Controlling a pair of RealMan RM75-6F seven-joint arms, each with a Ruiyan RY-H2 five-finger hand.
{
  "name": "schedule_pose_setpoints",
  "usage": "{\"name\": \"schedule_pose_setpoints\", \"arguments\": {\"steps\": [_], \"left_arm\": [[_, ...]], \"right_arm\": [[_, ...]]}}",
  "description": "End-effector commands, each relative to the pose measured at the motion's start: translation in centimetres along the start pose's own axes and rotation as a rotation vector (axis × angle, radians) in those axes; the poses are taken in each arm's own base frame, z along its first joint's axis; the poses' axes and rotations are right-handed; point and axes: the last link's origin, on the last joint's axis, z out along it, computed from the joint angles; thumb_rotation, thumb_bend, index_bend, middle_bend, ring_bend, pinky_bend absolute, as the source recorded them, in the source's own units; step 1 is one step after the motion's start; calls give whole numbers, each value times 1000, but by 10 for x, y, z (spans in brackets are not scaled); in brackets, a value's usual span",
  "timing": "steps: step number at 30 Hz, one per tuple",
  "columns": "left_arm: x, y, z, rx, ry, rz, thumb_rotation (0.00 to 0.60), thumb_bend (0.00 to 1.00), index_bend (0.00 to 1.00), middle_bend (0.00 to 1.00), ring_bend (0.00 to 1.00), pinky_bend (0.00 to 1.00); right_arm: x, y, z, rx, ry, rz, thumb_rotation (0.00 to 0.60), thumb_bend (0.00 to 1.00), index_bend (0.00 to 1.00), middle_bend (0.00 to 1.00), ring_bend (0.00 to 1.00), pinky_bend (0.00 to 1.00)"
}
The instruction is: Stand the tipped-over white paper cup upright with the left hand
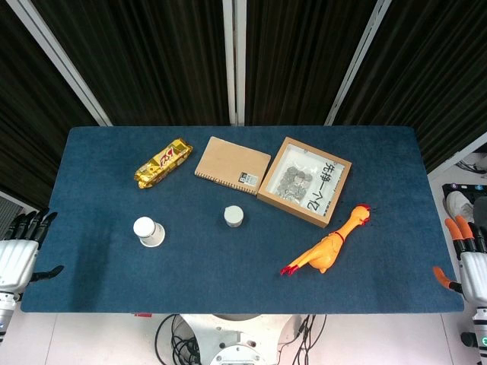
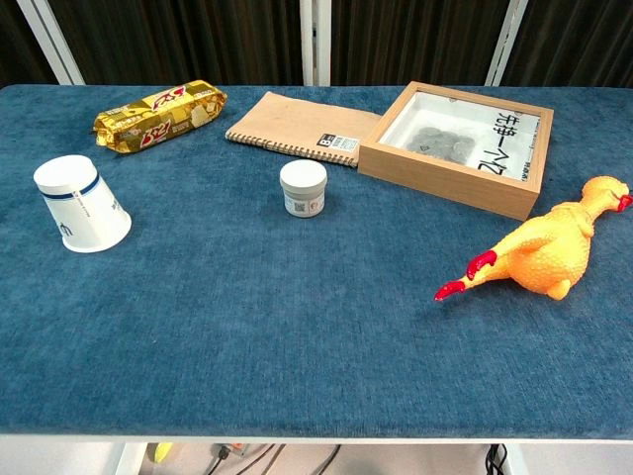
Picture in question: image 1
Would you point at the white card with black characters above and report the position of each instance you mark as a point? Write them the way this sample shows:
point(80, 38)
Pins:
point(323, 186)

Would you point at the wooden square shadow box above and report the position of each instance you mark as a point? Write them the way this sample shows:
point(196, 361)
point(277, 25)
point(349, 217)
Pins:
point(271, 178)

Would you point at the small white round jar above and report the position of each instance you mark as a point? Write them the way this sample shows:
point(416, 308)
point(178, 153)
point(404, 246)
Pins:
point(233, 216)

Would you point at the gold foil snack package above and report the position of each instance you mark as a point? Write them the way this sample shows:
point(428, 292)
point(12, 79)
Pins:
point(163, 163)

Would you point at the black pleated curtain panel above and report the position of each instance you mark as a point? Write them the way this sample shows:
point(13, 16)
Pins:
point(430, 76)
point(152, 57)
point(296, 57)
point(23, 114)

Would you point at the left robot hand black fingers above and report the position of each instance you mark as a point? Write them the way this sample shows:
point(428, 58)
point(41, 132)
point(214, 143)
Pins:
point(17, 258)

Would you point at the kraft spiral notebook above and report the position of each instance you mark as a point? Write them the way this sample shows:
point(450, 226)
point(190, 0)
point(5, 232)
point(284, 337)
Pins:
point(230, 163)

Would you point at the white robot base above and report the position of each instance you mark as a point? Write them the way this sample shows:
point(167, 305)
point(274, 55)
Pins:
point(236, 342)

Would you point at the black floor device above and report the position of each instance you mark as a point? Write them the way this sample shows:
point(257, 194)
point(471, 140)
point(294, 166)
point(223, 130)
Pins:
point(466, 187)

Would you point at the white paper cup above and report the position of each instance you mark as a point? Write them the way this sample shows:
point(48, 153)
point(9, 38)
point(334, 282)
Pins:
point(146, 230)

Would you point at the pile of silver coins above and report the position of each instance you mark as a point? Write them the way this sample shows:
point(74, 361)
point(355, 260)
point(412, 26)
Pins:
point(293, 182)

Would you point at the small red label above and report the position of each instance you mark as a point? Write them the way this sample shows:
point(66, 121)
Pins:
point(142, 315)

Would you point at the yellow rubber chicken toy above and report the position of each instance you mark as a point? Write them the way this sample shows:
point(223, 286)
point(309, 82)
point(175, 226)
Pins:
point(323, 252)

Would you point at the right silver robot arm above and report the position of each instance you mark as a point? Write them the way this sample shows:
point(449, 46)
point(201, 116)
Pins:
point(480, 327)

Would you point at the black caster wheel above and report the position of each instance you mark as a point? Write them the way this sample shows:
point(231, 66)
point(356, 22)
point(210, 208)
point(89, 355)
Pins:
point(468, 339)

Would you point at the white partition post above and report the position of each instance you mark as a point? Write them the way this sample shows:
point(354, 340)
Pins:
point(456, 156)
point(234, 57)
point(61, 57)
point(359, 57)

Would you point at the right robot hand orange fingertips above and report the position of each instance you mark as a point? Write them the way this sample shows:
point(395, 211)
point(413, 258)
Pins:
point(475, 273)

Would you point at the blue felt table cover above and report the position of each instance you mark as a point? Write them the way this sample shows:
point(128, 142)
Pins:
point(228, 266)

